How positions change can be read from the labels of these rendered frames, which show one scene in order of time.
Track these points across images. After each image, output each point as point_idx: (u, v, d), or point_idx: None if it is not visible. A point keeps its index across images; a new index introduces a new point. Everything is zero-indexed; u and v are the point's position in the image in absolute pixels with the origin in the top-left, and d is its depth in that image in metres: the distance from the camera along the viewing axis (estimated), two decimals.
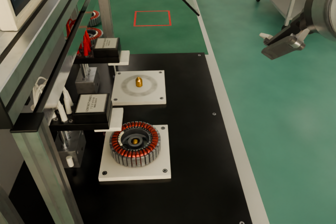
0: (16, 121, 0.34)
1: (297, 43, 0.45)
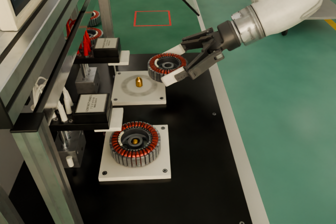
0: (16, 121, 0.34)
1: (214, 30, 0.82)
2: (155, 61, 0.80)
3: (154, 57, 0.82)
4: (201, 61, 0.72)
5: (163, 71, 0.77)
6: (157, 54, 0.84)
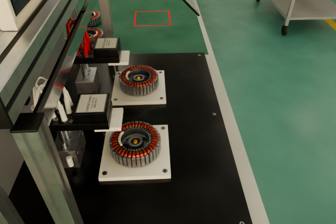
0: (16, 121, 0.34)
1: None
2: (126, 74, 0.82)
3: (126, 69, 0.84)
4: None
5: (133, 84, 0.79)
6: (130, 66, 0.86)
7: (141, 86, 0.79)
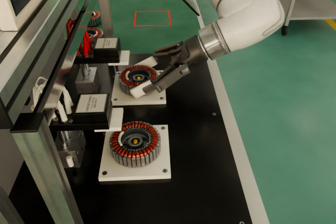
0: (16, 121, 0.34)
1: (188, 67, 0.74)
2: (126, 74, 0.82)
3: (126, 69, 0.84)
4: None
5: (132, 83, 0.79)
6: (130, 66, 0.86)
7: None
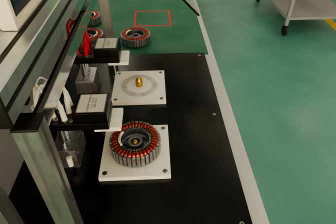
0: (16, 121, 0.34)
1: None
2: (127, 31, 1.10)
3: (129, 28, 1.12)
4: None
5: (127, 37, 1.07)
6: (133, 27, 1.14)
7: (132, 40, 1.06)
